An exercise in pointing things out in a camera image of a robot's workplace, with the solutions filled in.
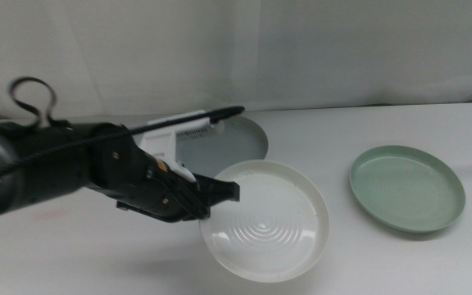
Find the white shallow bowl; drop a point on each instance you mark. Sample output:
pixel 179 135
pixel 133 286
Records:
pixel 269 229

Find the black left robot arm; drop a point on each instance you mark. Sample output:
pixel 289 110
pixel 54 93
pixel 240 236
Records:
pixel 35 176

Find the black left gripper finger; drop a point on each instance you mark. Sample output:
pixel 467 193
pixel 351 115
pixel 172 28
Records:
pixel 219 191
pixel 197 207

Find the white backdrop curtain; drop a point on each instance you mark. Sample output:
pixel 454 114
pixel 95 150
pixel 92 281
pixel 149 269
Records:
pixel 322 49

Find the pale green shallow bowl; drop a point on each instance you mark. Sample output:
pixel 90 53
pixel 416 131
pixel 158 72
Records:
pixel 408 188

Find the grey shallow bowl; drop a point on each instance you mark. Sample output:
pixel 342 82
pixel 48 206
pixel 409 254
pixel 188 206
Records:
pixel 236 143

